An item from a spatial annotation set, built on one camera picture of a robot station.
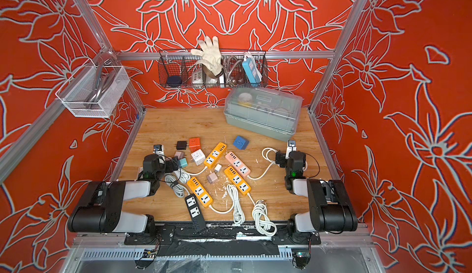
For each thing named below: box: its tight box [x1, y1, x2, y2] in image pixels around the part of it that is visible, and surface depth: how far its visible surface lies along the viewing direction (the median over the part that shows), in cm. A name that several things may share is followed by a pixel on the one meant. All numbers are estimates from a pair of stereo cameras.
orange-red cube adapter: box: [188, 137, 201, 153], surface depth 99 cm
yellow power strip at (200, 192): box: [186, 176, 214, 208], surface depth 84 cm
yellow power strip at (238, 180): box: [223, 165, 252, 195], surface depth 87 cm
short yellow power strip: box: [203, 141, 227, 170], surface depth 97 cm
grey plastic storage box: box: [223, 87, 303, 143], surface depth 99 cm
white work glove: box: [190, 35, 224, 77], surface depth 90 cm
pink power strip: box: [224, 151, 252, 178], surface depth 93 cm
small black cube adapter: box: [176, 140, 188, 151], surface depth 103 cm
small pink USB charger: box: [206, 170, 218, 184], surface depth 89 cm
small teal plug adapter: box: [178, 157, 189, 168], surface depth 94 cm
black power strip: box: [184, 193, 207, 233], surface depth 77 cm
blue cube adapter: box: [232, 135, 250, 151], surface depth 97 cm
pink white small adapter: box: [174, 151, 185, 160], surface depth 97 cm
